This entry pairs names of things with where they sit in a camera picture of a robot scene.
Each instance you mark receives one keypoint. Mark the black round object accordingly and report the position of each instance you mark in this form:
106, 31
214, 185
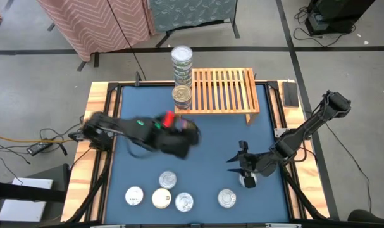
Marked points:
369, 218

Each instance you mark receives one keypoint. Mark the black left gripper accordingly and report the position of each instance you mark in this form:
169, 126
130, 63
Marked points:
176, 145

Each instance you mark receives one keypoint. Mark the wooden slatted shelf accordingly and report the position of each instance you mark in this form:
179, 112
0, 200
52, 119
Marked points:
223, 92

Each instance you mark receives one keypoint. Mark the black cloth rack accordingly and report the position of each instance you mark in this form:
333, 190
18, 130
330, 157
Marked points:
96, 60
234, 30

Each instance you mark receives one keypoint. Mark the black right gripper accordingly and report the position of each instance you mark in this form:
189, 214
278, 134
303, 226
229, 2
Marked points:
258, 164

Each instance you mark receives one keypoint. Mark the blue-label tuna can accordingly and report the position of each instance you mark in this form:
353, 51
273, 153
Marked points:
183, 202
226, 198

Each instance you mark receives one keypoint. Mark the silver-lid seafood can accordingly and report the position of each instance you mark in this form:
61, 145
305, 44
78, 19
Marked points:
182, 66
182, 78
134, 195
242, 182
182, 54
167, 180

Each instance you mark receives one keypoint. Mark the black control box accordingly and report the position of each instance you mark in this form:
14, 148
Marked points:
289, 94

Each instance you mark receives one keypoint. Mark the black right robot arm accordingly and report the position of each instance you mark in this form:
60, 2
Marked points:
305, 128

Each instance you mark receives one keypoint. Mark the black power adapter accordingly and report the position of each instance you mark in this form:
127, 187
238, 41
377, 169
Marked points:
38, 149

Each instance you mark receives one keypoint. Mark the white flat panel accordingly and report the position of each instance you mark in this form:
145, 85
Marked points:
24, 209

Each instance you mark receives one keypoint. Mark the black beam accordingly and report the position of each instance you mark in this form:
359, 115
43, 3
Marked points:
21, 192

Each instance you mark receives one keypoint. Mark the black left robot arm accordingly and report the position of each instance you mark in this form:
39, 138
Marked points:
115, 128

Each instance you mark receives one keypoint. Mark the black computer case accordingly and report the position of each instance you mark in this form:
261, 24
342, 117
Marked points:
337, 16

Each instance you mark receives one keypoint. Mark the green leaf-pattern cloth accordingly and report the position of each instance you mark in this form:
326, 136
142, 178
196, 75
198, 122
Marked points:
191, 12

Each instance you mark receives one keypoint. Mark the pink chevron cloth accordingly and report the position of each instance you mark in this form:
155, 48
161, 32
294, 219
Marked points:
93, 25

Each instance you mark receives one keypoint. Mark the black metal rig frame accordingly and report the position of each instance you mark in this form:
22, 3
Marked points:
153, 83

